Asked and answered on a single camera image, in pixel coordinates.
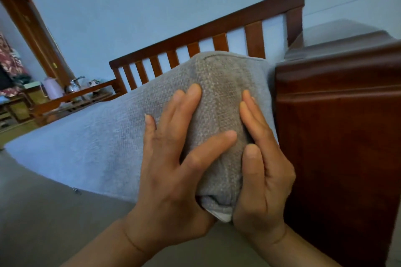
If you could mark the person's right hand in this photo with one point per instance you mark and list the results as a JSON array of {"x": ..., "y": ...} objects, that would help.
[{"x": 263, "y": 194}]

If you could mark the person's left hand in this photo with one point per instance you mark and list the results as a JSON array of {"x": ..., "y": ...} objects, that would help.
[{"x": 166, "y": 194}]

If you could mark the wooden display cabinet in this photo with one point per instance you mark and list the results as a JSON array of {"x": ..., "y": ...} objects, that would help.
[{"x": 18, "y": 113}]

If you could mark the long grey sofa cushion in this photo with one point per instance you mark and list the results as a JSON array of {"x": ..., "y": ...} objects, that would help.
[{"x": 94, "y": 151}]

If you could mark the pink thermos flask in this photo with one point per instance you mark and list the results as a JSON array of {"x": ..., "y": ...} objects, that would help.
[{"x": 53, "y": 88}]

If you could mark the brown wooden door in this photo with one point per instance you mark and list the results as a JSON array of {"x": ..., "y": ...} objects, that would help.
[{"x": 34, "y": 35}]

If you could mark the silver kettle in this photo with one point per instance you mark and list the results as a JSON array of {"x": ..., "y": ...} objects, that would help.
[{"x": 74, "y": 86}]

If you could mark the long dark wooden sofa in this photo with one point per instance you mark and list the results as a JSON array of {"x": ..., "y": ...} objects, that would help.
[{"x": 338, "y": 151}]

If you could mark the red patterned cloth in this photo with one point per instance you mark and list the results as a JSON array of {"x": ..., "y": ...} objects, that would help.
[{"x": 9, "y": 60}]

